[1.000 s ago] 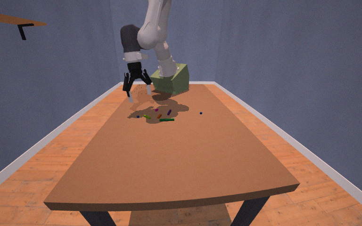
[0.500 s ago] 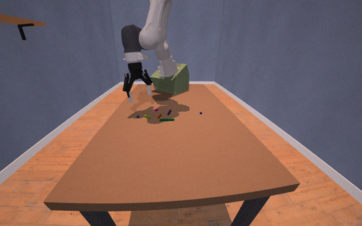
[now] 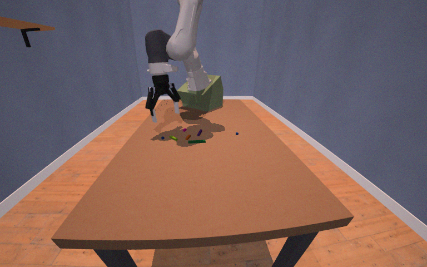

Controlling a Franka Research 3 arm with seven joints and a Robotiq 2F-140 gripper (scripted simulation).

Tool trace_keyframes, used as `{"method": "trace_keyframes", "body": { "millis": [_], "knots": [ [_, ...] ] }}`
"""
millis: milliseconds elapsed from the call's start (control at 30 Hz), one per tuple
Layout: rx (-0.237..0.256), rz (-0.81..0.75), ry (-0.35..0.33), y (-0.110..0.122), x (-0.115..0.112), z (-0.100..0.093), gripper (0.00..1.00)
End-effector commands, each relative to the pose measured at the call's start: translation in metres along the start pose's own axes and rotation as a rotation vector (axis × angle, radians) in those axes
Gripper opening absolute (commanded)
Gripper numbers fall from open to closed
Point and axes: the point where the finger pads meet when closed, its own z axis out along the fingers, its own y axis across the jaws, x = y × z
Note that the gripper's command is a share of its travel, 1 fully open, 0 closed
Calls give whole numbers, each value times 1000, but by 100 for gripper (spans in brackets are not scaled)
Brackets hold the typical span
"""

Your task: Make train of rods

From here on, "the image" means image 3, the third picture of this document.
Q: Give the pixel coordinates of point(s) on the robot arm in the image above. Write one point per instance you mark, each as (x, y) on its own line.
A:
(179, 47)

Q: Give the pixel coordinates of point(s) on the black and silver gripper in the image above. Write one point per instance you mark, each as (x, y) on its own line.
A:
(161, 87)

